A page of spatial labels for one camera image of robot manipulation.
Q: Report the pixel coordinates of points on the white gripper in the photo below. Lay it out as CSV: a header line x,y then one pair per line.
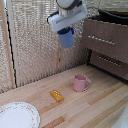
x,y
66,20

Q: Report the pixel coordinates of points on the blue cup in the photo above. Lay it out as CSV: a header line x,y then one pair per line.
x,y
66,39

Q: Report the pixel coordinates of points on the dark brown drawer cabinet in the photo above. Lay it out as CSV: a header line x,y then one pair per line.
x,y
123,16

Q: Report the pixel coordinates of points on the bamboo screen panel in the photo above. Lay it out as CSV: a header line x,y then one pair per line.
x,y
80,56
33,50

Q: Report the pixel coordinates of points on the pink mug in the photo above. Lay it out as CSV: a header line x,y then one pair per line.
x,y
80,84

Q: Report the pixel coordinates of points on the yellow rectangular block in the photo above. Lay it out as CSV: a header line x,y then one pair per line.
x,y
57,95

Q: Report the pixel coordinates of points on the white patterned plate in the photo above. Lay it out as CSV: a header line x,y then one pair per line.
x,y
18,116

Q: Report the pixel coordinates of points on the wooden post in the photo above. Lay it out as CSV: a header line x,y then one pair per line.
x,y
6,43

